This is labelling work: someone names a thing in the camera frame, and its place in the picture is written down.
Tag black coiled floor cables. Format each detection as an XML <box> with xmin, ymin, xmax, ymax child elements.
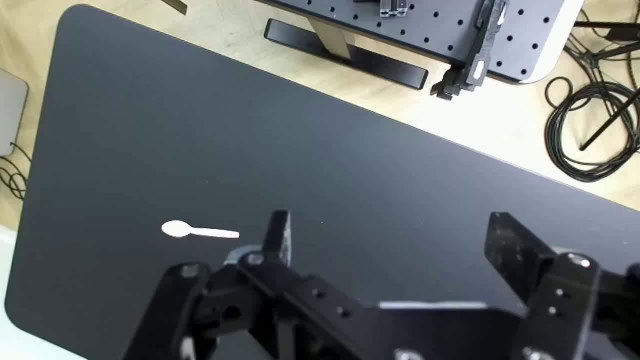
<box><xmin>543</xmin><ymin>18</ymin><xmax>640</xmax><ymax>183</ymax></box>

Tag thin black tripod leg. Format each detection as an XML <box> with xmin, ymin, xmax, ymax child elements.
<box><xmin>578</xmin><ymin>88</ymin><xmax>640</xmax><ymax>152</ymax></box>

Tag black metal clamp bracket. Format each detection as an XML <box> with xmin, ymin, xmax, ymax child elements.
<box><xmin>429</xmin><ymin>0</ymin><xmax>510</xmax><ymax>102</ymax></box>

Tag grey flat device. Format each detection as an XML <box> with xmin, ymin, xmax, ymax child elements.
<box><xmin>0</xmin><ymin>68</ymin><xmax>33</xmax><ymax>158</ymax></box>

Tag black stand foot bar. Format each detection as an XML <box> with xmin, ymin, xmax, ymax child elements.
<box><xmin>264</xmin><ymin>16</ymin><xmax>431</xmax><ymax>91</ymax></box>

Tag grey stand column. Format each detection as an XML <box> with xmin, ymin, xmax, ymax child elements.
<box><xmin>306</xmin><ymin>16</ymin><xmax>354</xmax><ymax>63</ymax></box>

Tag thin dark cable bundle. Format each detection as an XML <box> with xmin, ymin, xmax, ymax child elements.
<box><xmin>0</xmin><ymin>140</ymin><xmax>34</xmax><ymax>202</ymax></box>

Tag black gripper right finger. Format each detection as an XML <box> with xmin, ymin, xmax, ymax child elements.
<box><xmin>485</xmin><ymin>210</ymin><xmax>640</xmax><ymax>360</ymax></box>

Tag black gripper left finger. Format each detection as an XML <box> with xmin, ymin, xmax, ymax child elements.
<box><xmin>122</xmin><ymin>207</ymin><xmax>402</xmax><ymax>360</ymax></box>

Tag grey perforated mounting board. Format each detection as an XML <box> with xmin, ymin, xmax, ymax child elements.
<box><xmin>257</xmin><ymin>0</ymin><xmax>588</xmax><ymax>86</ymax></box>

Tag white plastic spoon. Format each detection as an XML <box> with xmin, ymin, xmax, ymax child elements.
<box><xmin>160</xmin><ymin>218</ymin><xmax>243</xmax><ymax>241</ymax></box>

